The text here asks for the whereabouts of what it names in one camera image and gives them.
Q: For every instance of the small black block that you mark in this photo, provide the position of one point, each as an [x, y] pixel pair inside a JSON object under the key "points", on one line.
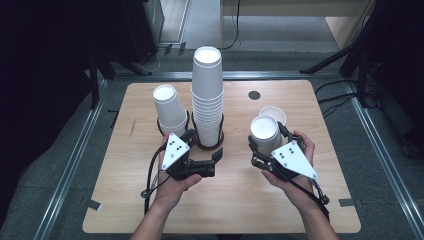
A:
{"points": [[168, 49], [182, 48]]}

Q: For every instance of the black double cup holder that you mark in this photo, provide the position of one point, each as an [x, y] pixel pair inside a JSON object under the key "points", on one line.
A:
{"points": [[208, 147]]}

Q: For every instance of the short stack of white cups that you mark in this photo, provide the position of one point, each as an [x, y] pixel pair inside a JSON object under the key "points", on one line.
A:
{"points": [[168, 110]]}

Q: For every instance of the white paper cup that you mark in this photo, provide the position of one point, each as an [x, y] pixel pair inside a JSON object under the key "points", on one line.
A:
{"points": [[265, 133], [276, 113]]}

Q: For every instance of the grey tape piece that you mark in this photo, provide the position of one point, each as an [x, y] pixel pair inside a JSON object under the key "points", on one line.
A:
{"points": [[346, 202], [94, 204]]}

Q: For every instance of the light wooden desk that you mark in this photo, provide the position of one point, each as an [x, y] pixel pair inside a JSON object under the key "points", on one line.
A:
{"points": [[283, 8]]}

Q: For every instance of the black upright stand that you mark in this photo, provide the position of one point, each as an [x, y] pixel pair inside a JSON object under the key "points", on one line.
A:
{"points": [[362, 83]]}

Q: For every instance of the person's left hand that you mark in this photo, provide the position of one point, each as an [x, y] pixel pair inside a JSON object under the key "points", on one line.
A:
{"points": [[170, 191]]}

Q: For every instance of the black tape strip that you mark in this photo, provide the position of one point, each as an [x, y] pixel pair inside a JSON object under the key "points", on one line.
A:
{"points": [[114, 120]]}

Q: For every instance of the metal floor rail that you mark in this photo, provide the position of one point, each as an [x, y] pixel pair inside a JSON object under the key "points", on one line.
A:
{"points": [[389, 166], [70, 166], [283, 75]]}

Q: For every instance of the black tripod stand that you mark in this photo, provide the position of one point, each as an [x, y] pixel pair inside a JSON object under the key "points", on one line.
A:
{"points": [[328, 60]]}

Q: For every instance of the black cabinet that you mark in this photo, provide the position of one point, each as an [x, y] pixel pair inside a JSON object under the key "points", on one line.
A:
{"points": [[140, 26]]}

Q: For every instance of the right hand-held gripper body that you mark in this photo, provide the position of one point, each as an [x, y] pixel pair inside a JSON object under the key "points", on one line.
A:
{"points": [[293, 160]]}

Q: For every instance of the tall stack of white cups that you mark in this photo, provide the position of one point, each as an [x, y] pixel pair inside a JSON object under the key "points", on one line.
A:
{"points": [[207, 90]]}

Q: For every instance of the person's right hand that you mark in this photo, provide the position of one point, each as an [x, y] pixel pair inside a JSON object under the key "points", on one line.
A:
{"points": [[296, 193]]}

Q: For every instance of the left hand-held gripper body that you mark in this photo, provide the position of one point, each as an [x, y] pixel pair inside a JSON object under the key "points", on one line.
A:
{"points": [[175, 151]]}

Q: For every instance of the black round table grommet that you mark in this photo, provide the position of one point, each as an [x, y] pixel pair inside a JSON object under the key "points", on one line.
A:
{"points": [[254, 95]]}

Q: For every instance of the black stand with legs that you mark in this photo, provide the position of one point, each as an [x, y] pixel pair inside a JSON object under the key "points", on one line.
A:
{"points": [[94, 83]]}

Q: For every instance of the dark curtain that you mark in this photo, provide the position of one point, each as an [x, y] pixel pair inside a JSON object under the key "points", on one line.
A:
{"points": [[40, 83]]}

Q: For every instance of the dark equipment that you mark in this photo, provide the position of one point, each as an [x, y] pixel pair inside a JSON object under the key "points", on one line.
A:
{"points": [[403, 66]]}

